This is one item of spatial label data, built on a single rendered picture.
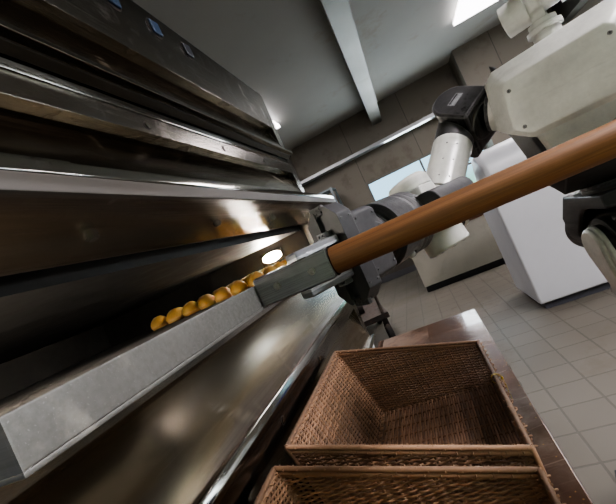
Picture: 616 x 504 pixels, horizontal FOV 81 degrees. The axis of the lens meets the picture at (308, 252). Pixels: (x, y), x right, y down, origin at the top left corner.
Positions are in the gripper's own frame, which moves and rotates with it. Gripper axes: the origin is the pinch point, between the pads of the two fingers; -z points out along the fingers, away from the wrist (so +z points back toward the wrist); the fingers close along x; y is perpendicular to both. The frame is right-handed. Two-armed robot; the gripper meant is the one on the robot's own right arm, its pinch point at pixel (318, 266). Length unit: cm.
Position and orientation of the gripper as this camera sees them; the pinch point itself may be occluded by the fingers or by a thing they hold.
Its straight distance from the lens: 40.1
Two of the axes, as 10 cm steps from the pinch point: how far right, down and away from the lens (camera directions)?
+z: 7.2, -3.3, 6.2
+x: -4.1, -9.1, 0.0
